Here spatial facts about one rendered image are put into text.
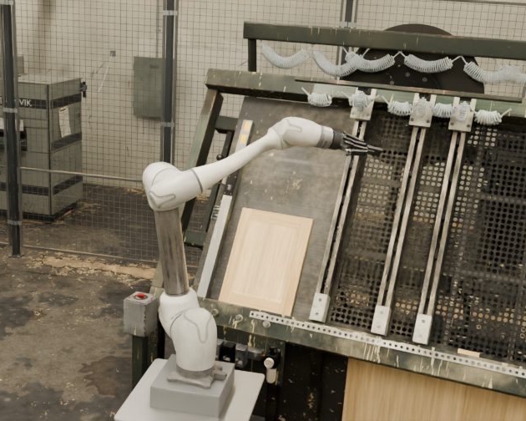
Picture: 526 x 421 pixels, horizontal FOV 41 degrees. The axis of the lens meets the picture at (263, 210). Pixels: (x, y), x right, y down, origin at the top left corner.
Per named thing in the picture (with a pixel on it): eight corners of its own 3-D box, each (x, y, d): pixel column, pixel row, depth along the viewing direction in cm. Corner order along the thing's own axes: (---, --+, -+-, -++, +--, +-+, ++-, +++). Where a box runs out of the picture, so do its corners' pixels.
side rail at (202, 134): (159, 290, 364) (150, 286, 354) (214, 97, 389) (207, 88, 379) (169, 291, 362) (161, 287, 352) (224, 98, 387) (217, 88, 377)
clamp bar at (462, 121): (409, 342, 315) (403, 335, 293) (456, 101, 342) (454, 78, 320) (432, 347, 311) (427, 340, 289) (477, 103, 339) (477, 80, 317)
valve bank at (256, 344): (174, 374, 336) (175, 328, 330) (188, 362, 349) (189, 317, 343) (271, 400, 320) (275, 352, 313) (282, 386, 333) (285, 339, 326)
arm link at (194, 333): (182, 374, 272) (184, 322, 266) (169, 352, 288) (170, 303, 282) (221, 368, 279) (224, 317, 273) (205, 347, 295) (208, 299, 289)
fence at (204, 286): (199, 296, 350) (195, 296, 346) (245, 122, 372) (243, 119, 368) (208, 299, 348) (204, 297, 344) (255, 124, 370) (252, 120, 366)
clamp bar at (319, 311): (308, 320, 330) (296, 311, 309) (361, 92, 358) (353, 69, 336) (329, 324, 327) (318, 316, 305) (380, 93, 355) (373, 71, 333)
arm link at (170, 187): (194, 169, 257) (182, 160, 269) (149, 189, 252) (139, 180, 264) (205, 200, 262) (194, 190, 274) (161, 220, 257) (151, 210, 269)
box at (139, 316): (123, 333, 335) (123, 299, 330) (135, 324, 345) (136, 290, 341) (144, 339, 331) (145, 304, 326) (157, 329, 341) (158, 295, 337)
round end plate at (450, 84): (332, 159, 412) (345, 18, 390) (335, 158, 418) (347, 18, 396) (472, 178, 386) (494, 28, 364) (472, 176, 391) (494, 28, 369)
